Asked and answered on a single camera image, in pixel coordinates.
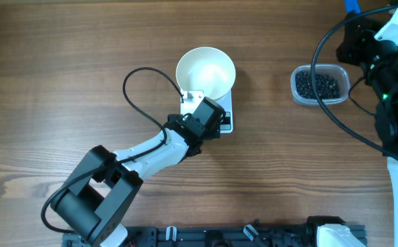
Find pink scoop blue handle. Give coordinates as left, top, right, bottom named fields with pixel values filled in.
left=344, top=0, right=361, bottom=14

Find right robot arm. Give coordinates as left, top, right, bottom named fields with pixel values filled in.
left=336, top=1, right=398, bottom=246

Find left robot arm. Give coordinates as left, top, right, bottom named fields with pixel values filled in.
left=48, top=97, right=225, bottom=246

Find white digital kitchen scale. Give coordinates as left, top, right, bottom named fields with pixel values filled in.
left=180, top=88, right=234, bottom=134

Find white bowl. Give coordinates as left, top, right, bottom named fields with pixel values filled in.
left=176, top=47, right=236, bottom=100

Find clear plastic container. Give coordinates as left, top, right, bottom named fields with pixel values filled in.
left=290, top=64, right=350, bottom=106

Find black beans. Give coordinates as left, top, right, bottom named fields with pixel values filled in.
left=295, top=71, right=340, bottom=99

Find black right camera cable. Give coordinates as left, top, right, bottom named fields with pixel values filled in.
left=310, top=3, right=398, bottom=172

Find black camera cable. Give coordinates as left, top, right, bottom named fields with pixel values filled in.
left=40, top=67, right=186, bottom=235
left=310, top=3, right=398, bottom=172

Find black left camera cable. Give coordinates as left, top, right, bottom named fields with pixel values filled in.
left=40, top=67, right=186, bottom=235

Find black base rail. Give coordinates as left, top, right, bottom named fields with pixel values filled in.
left=61, top=215, right=368, bottom=247

